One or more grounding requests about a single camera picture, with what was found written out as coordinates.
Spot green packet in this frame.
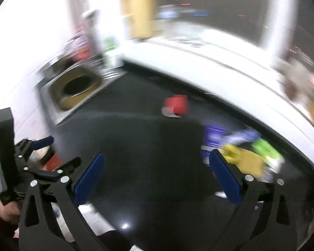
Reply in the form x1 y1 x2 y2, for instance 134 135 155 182
251 138 284 168

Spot person's left hand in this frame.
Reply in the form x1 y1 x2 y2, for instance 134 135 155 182
0 196 23 224

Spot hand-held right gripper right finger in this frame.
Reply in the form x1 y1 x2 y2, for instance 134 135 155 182
209 149 299 251

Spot red container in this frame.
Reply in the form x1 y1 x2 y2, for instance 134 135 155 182
162 95 189 118

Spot brown blurry object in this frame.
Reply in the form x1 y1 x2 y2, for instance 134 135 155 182
277 58 314 102

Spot tan cardboard piece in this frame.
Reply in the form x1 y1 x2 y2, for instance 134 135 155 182
237 150 265 175

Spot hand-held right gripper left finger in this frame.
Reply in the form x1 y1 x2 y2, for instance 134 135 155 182
18 152 110 251

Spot green bottle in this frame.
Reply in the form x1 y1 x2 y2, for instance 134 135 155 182
103 35 119 53

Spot red packets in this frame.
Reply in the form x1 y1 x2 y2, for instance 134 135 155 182
68 31 91 60

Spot white bottle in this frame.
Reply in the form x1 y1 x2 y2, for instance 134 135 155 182
82 9 102 58

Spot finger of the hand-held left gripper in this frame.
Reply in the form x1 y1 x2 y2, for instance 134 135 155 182
29 157 81 183
29 136 54 151

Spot stainless steel sink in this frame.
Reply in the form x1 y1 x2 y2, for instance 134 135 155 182
40 63 121 123

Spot yellow plastic piece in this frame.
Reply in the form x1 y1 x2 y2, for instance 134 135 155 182
222 144 242 164

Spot dark window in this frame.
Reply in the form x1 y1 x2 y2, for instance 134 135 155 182
157 0 267 40

